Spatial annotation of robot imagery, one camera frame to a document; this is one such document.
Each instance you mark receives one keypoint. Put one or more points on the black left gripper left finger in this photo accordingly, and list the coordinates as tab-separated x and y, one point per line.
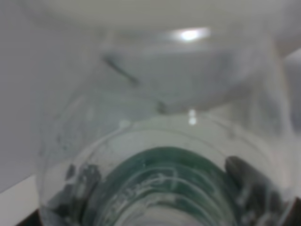
73	205

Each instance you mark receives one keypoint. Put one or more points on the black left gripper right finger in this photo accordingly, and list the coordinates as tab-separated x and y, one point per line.
258	198

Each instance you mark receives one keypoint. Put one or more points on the clear green-label water bottle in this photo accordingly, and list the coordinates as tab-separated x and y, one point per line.
160	112

